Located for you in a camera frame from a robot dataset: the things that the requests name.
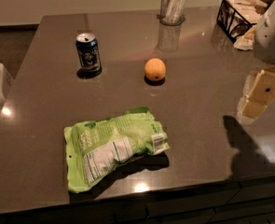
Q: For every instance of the green chip bag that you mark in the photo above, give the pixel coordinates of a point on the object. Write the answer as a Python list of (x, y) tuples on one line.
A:
[(96, 148)]

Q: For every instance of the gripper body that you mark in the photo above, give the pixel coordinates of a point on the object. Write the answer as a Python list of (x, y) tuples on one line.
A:
[(271, 38)]

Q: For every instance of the clear glass cup with straws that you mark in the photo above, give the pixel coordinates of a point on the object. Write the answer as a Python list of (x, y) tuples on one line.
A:
[(171, 12)]

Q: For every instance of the orange fruit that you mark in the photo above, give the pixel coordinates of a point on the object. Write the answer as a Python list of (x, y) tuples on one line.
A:
[(155, 69)]

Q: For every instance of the blue pepsi can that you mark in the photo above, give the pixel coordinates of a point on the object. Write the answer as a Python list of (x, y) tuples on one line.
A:
[(88, 53)]

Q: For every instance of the black wire napkin basket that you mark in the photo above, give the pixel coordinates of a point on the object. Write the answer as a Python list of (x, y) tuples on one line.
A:
[(236, 17)]

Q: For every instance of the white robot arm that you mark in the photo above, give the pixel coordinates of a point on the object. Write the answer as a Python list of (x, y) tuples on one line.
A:
[(261, 38)]

